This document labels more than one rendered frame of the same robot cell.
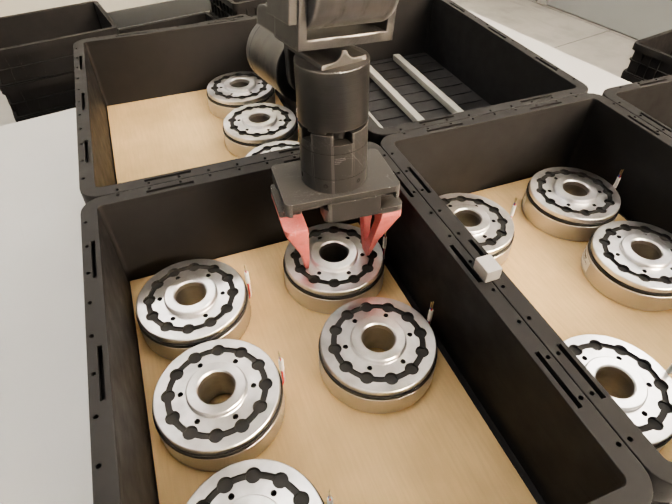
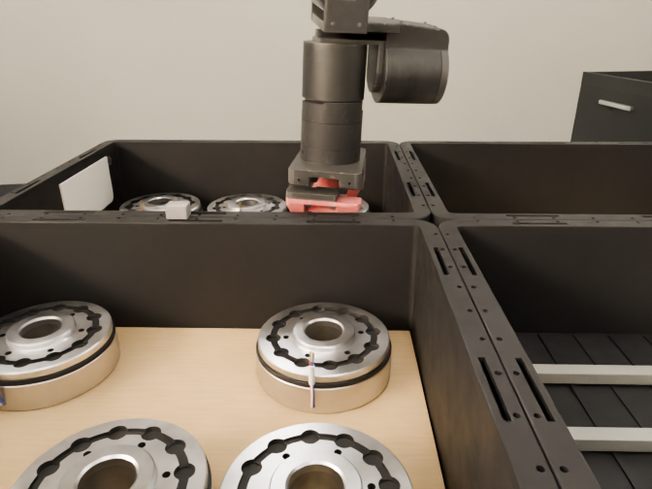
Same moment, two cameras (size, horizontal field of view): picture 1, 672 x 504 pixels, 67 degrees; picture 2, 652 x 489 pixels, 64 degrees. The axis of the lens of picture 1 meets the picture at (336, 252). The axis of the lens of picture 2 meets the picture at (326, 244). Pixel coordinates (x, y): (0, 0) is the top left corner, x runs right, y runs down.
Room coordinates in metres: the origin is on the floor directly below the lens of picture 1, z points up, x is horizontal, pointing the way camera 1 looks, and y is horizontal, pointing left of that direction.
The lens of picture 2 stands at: (0.55, -0.46, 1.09)
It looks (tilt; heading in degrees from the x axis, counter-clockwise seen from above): 24 degrees down; 113
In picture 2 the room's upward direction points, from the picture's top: straight up
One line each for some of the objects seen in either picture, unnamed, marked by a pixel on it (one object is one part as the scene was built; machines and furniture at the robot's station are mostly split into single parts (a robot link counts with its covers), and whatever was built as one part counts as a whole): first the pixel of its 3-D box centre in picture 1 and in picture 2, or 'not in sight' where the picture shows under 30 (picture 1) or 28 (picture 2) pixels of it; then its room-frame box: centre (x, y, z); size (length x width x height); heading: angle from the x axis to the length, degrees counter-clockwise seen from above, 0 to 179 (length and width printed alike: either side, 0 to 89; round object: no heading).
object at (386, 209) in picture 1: (353, 218); (325, 215); (0.37, -0.02, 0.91); 0.07 x 0.07 x 0.09; 16
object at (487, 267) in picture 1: (487, 268); (178, 210); (0.28, -0.12, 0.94); 0.02 x 0.01 x 0.01; 21
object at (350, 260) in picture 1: (333, 253); not in sight; (0.37, 0.00, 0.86); 0.05 x 0.05 x 0.01
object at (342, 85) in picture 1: (328, 85); (341, 71); (0.37, 0.01, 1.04); 0.07 x 0.06 x 0.07; 32
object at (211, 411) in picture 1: (216, 388); (246, 204); (0.21, 0.10, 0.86); 0.05 x 0.05 x 0.01
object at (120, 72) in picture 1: (209, 125); (583, 225); (0.61, 0.17, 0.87); 0.40 x 0.30 x 0.11; 21
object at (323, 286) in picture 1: (333, 256); not in sight; (0.37, 0.00, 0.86); 0.10 x 0.10 x 0.01
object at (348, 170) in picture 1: (333, 156); (331, 138); (0.37, 0.00, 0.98); 0.10 x 0.07 x 0.07; 106
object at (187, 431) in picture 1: (217, 392); (246, 207); (0.21, 0.10, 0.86); 0.10 x 0.10 x 0.01
